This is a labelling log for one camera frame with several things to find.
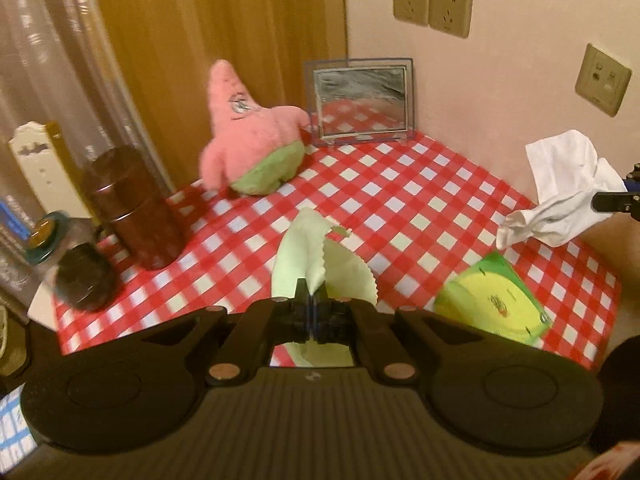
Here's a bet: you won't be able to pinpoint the glass jar dark contents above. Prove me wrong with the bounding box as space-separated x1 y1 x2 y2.
24 210 120 312

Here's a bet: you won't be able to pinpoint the single wall outlet plate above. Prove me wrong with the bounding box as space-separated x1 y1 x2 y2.
575 44 632 117

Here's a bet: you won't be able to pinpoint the pink star plush toy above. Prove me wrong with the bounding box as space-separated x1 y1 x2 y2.
198 58 310 196

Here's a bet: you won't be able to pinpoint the grey sheer curtain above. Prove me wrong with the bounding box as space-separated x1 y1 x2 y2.
0 0 177 306

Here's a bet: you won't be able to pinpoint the red checkered tablecloth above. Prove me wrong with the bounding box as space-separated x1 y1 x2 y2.
53 129 623 373

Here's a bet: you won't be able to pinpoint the light green cleaning cloth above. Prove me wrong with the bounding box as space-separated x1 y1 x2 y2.
271 206 378 369

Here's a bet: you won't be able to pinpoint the blue checkered cloth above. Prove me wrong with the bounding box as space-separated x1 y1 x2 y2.
0 385 37 474

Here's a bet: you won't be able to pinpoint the white wooden holder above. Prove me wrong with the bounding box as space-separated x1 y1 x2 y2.
9 122 92 219

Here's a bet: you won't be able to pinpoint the brown curtain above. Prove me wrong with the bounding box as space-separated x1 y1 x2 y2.
96 0 347 188

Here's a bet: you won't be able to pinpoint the double wall socket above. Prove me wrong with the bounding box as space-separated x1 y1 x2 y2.
393 0 473 39

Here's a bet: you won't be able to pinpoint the brown cylindrical canister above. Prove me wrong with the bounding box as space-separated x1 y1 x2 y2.
81 145 186 270

